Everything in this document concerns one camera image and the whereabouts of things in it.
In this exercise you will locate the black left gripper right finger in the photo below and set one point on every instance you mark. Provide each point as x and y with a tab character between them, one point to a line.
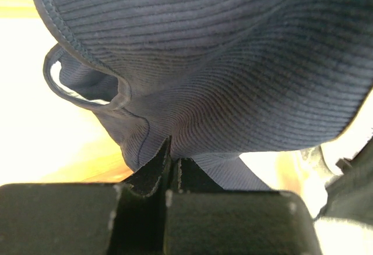
203	218

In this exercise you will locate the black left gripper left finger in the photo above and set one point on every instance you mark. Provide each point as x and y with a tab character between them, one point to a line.
88	218

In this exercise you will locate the navy blue underwear beige waistband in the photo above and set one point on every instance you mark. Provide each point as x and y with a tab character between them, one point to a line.
219	77

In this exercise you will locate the wooden hanger stand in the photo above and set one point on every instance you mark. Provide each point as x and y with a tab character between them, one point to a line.
43	137

